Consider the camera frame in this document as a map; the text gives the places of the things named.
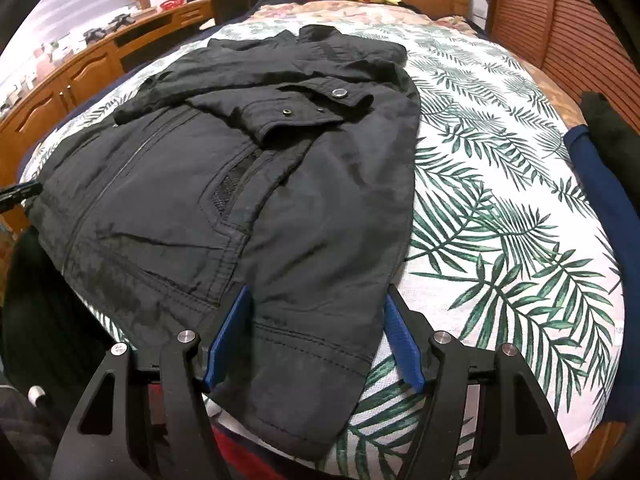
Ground row of small containers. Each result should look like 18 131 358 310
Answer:
0 35 73 111

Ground wooden desk cabinet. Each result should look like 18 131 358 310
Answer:
0 0 213 241

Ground person's dark clothing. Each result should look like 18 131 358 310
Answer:
2 225 128 411

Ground dark cloth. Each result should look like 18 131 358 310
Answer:
580 91 640 171

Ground black hand-held devices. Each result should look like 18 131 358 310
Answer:
82 12 139 43

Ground floral quilt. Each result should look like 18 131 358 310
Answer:
245 0 486 37

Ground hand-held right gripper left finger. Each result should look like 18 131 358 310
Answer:
50 285 253 480

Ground navy blue garment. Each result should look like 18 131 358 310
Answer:
562 125 633 281

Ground bed with palm-leaf sheet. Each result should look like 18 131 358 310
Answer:
20 20 626 480

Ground black jacket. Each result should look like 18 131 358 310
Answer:
30 24 422 461

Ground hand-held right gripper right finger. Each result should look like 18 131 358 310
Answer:
382 284 571 480

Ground wooden slatted wardrobe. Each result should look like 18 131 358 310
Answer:
487 0 640 106

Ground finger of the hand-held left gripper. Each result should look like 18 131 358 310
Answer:
0 182 45 211

